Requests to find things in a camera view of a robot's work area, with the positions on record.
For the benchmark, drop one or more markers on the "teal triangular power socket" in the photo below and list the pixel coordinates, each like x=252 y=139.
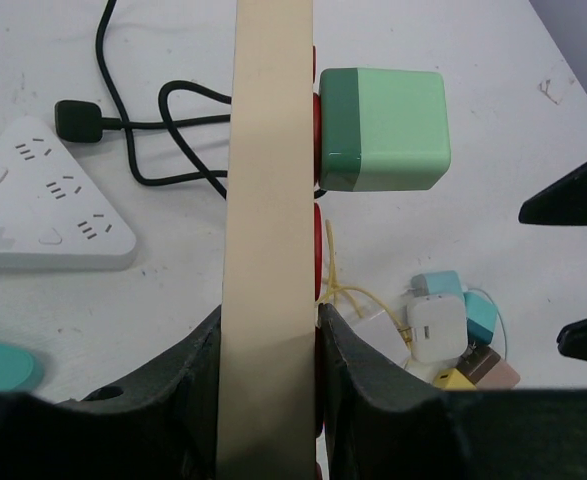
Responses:
x=19 y=369

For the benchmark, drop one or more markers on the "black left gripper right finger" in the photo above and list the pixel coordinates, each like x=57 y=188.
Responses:
x=382 y=422

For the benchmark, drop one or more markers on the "white charger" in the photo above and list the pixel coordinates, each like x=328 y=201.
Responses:
x=438 y=327
x=380 y=332

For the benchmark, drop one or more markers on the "teal charger plug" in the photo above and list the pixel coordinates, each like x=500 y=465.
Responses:
x=481 y=317
x=437 y=283

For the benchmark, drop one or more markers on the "beige power strip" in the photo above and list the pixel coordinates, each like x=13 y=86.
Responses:
x=266 y=409

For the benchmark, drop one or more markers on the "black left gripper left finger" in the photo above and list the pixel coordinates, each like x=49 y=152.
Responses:
x=157 y=422

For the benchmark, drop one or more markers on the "white triangular power socket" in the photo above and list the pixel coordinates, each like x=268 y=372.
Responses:
x=52 y=215

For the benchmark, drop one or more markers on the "pink charger plug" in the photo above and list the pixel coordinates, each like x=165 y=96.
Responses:
x=487 y=370

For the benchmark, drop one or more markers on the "green charger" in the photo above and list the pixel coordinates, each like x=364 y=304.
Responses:
x=381 y=130

